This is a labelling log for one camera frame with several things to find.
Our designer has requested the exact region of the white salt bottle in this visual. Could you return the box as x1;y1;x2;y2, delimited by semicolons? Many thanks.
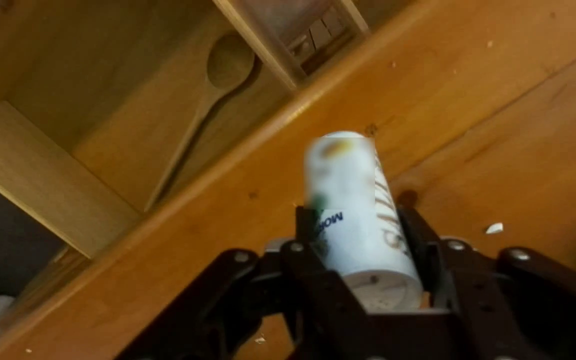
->
303;130;422;315

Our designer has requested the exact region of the wooden dresser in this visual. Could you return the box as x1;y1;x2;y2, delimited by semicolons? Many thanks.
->
0;0;576;360

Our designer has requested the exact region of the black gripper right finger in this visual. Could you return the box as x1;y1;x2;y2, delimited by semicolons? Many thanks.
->
396;206;576;360

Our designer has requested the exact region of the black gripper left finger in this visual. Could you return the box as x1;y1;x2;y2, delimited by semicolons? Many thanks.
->
114;240;369;360

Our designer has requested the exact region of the wooden spoon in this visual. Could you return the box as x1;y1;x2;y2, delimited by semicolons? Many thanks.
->
150;33;256;205

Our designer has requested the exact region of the open right drawer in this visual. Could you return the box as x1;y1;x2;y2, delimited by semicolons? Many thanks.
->
0;0;289;259

